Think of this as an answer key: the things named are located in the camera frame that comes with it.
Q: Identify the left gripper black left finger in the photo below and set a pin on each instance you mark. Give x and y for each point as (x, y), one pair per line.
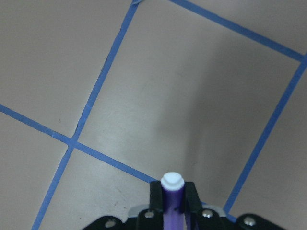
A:
(152, 217)

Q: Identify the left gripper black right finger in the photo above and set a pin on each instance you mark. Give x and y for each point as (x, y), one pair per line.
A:
(199, 216)

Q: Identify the purple highlighter pen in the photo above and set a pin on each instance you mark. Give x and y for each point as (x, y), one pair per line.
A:
(172, 185)

